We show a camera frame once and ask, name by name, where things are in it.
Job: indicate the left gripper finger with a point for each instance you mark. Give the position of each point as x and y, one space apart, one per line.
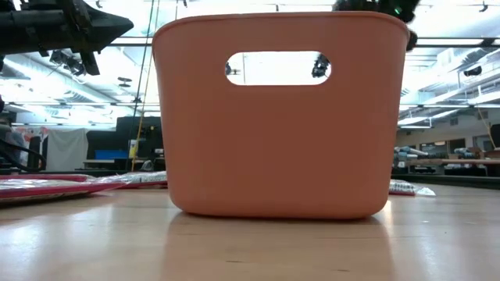
107 36
111 21

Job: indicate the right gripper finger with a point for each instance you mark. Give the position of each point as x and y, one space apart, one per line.
351 4

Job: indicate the red popcorn bag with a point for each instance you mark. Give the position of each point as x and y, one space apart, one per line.
47 177
136 177
47 190
150 186

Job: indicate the clear packet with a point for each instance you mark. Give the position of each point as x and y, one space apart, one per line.
402 188

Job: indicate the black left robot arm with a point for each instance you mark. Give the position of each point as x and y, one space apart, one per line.
23 31

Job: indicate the black ceiling equipment cluster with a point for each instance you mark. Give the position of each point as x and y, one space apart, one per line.
70 62

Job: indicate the small round ceiling fixture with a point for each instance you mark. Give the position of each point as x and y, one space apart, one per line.
124 82

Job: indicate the dark thin pole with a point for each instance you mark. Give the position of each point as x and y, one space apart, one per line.
138 82

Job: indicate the yellow thin pole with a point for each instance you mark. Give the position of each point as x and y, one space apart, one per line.
141 117

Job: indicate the black ceiling-mounted device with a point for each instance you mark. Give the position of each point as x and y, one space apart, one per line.
472 71

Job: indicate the black monitor cabinet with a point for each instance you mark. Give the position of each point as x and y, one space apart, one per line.
150 132

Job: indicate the yellow bottle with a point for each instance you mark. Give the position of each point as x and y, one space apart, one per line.
133 150

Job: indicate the blue box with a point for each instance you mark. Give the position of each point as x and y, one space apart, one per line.
111 154

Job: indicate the white hanging cloth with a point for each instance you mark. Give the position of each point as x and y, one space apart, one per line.
66 150

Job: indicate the colourful printed banner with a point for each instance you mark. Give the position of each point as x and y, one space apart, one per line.
23 136

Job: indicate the black chair back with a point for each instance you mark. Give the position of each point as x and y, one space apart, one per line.
496 136

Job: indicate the long wooden workbench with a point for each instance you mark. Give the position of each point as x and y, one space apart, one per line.
461 161

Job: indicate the orange plastic basket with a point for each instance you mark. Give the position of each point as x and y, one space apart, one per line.
281 156

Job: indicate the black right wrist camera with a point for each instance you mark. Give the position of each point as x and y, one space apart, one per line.
412 41

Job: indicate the black overhead camera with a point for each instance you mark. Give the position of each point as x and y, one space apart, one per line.
320 66

